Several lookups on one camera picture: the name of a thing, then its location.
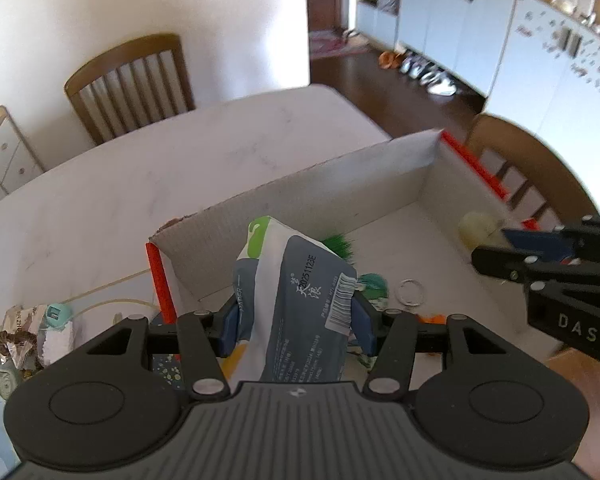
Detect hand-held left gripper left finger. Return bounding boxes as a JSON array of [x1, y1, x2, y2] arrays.
[[82, 294, 246, 402]]

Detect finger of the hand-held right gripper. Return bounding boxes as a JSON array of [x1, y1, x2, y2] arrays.
[[500, 215, 600, 262], [471, 245, 588, 289]]

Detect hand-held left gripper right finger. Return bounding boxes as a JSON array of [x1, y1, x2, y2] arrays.
[[351, 292, 520, 404]]

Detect cream round object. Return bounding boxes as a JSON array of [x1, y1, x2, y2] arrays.
[[458, 211, 507, 252]]

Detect red white cardboard box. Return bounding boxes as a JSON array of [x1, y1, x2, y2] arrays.
[[146, 129, 576, 386]]

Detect brown bead bracelet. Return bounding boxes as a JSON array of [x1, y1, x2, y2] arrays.
[[0, 330, 37, 377]]

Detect person's right forearm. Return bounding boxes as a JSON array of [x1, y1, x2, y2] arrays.
[[545, 349, 600, 480]]

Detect green white small packet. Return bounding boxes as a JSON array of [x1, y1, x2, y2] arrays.
[[356, 273, 392, 312]]

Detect green bristle brush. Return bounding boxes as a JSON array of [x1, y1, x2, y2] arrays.
[[324, 233, 357, 264]]

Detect brown wooden slat chair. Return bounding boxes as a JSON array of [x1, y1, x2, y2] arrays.
[[464, 114, 600, 226], [64, 33, 197, 147]]

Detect painted fish table mat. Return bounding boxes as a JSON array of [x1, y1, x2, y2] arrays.
[[0, 269, 187, 480]]

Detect white cupboard with stickers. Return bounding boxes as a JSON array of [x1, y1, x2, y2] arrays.
[[482, 0, 600, 221]]

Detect mint green pencil sharpener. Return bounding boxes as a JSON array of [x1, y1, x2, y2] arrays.
[[45, 302, 74, 331]]

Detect silver foil wrapper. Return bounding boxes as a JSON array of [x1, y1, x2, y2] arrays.
[[2, 305, 76, 367]]

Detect small green wrapper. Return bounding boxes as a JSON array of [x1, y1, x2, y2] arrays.
[[0, 368, 22, 402]]

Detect tall white cupboard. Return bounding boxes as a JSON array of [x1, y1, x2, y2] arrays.
[[397, 0, 518, 99]]

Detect low white cabinet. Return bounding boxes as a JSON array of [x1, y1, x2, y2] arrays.
[[355, 0, 401, 50]]

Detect pink floor rug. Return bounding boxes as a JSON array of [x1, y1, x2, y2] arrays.
[[307, 29, 370, 62]]

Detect white cabinet wooden top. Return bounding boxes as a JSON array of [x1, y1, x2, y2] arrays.
[[0, 102, 46, 211]]

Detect metal key ring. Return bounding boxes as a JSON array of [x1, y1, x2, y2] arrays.
[[394, 278, 424, 307]]

